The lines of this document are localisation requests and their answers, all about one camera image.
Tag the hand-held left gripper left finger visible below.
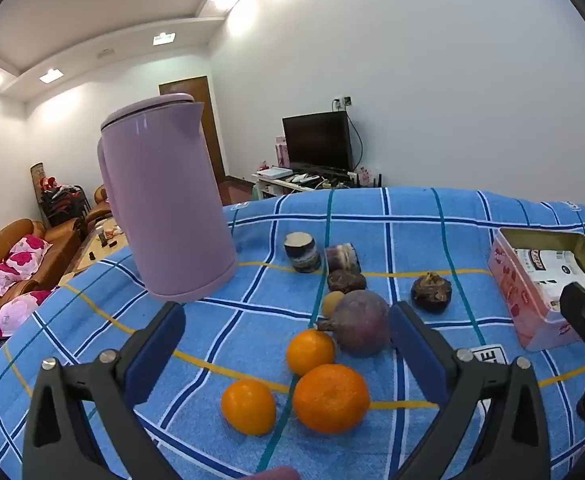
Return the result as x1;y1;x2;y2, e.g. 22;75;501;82
21;301;187;480

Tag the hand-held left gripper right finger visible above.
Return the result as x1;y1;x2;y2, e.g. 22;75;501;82
389;301;556;480

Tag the purple passion fruit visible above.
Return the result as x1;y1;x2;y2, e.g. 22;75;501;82
317;289;392;358

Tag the pink tin box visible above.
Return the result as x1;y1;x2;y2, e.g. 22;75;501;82
487;227;585;352

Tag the small yellow fruit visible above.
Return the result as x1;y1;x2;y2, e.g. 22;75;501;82
321;291;346;320

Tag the large orange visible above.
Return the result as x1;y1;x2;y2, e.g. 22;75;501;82
292;364;372;435

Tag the small orange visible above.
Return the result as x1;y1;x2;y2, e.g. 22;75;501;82
221;379;277;436
286;329;337;377

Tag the blue plaid blanket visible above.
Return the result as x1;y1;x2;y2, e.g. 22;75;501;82
0;186;585;480

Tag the wooden coffee table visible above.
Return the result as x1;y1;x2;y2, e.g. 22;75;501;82
62;222;133;286

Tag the purple electric kettle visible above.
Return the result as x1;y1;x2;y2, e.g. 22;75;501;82
96;92;238;304

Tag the pink floral pillow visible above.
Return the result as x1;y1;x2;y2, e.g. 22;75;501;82
0;234;53;296
0;290;56;338

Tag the mauve clothing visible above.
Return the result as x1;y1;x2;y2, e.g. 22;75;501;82
256;465;302;480

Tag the pile of clothes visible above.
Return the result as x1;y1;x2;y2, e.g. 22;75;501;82
40;177;90;228

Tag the brown leather sofa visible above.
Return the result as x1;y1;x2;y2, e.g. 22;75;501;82
0;217;82;361

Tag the white television stand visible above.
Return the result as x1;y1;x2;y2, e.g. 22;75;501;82
251;166;381;203

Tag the brown wooden door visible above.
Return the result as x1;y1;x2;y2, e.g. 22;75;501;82
158;76;226;181

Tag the black television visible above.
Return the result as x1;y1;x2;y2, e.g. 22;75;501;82
282;111;354;173

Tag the black power cable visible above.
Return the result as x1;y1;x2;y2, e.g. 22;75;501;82
345;110;366;173

